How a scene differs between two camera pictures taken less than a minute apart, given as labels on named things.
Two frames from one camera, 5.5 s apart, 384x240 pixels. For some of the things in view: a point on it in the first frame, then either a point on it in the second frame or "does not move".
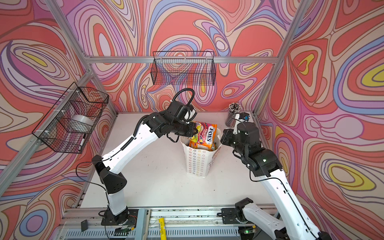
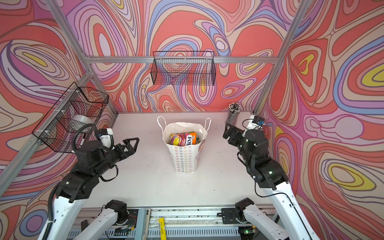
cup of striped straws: [234, 108] does not move
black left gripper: [192, 128] to [130, 150]
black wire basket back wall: [186, 68] does not move
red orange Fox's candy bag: [205, 138] to [183, 139]
